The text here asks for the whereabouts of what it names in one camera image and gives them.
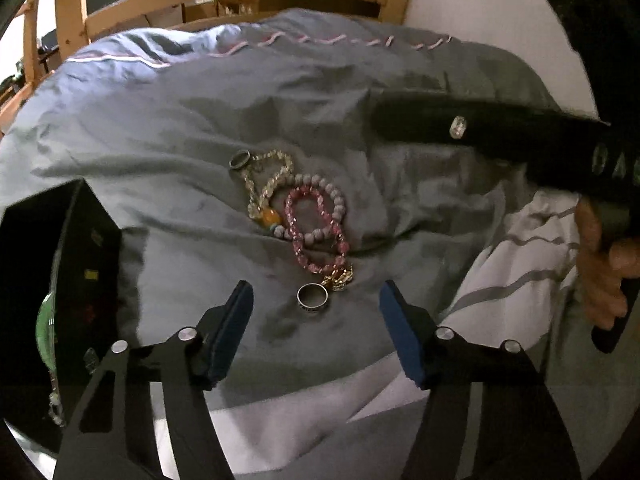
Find green jade bangle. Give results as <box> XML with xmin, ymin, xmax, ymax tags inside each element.
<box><xmin>36</xmin><ymin>292</ymin><xmax>55</xmax><ymax>372</ymax></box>

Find dark silver ring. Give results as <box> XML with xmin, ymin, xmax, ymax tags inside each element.
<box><xmin>295</xmin><ymin>282</ymin><xmax>331</xmax><ymax>313</ymax></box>

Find gold charm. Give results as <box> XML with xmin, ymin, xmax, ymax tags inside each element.
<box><xmin>321</xmin><ymin>263</ymin><xmax>355</xmax><ymax>292</ymax></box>

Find pink crystal bead bracelet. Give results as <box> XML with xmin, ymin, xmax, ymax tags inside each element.
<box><xmin>283</xmin><ymin>184</ymin><xmax>352</xmax><ymax>276</ymax></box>

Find clear crystal bead bracelet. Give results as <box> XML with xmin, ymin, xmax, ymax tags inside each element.
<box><xmin>240</xmin><ymin>148</ymin><xmax>296</xmax><ymax>221</ymax></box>

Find black jewelry box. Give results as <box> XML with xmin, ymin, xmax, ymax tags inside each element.
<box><xmin>1</xmin><ymin>180</ymin><xmax>122</xmax><ymax>454</ymax></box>

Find person's right hand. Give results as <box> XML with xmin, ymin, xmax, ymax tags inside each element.
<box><xmin>575</xmin><ymin>198</ymin><xmax>639</xmax><ymax>330</ymax></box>

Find striped grey white sheet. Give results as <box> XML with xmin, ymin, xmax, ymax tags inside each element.
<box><xmin>150</xmin><ymin>186</ymin><xmax>640</xmax><ymax>480</ymax></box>

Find grey duvet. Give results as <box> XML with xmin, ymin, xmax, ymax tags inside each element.
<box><xmin>0</xmin><ymin>8</ymin><xmax>601</xmax><ymax>401</ymax></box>

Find grey bead bracelet amber bead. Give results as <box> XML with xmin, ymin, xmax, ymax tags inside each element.
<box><xmin>269</xmin><ymin>174</ymin><xmax>346</xmax><ymax>247</ymax></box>

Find wooden bed frame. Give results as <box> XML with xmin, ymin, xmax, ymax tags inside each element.
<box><xmin>1</xmin><ymin>0</ymin><xmax>409</xmax><ymax>127</ymax></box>

